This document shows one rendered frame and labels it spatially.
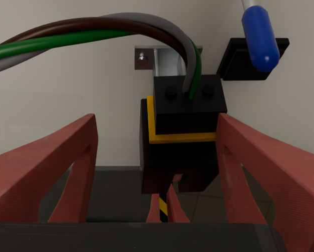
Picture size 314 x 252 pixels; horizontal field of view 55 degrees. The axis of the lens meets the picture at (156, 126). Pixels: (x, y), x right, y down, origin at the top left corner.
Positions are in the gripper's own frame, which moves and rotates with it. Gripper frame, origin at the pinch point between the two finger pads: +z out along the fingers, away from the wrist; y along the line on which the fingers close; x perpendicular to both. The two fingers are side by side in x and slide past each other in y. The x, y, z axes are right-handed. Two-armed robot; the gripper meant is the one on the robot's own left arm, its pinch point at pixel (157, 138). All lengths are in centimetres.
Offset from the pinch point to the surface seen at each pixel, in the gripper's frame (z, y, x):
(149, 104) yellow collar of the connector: 3.1, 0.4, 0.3
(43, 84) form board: 11.2, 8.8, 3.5
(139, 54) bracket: 9.8, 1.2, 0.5
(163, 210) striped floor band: 86, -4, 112
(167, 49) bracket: 9.7, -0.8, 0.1
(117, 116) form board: 14.4, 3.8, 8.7
